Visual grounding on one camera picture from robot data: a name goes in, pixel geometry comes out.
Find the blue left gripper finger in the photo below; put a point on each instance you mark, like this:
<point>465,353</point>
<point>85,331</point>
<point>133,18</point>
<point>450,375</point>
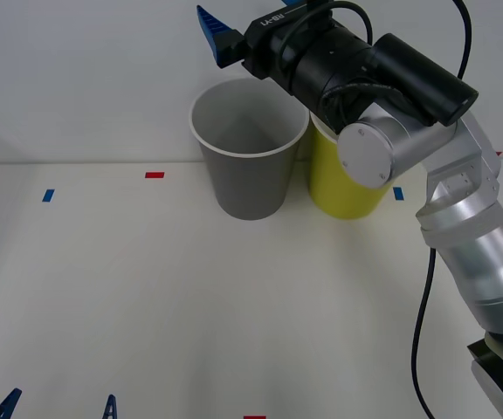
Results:
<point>110,410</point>
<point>6,406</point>

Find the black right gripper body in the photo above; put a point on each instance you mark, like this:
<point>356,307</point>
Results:
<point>273,43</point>

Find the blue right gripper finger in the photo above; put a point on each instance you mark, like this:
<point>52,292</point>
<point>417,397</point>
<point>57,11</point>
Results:
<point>218,37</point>

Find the silver and black right arm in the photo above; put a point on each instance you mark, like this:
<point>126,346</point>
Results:
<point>474,262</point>

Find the grey plastic waste bin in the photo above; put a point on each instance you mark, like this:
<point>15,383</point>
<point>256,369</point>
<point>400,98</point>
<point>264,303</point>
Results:
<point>247,187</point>

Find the yellow-green plastic waste bin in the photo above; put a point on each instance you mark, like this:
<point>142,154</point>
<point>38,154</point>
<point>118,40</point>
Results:
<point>334,187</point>

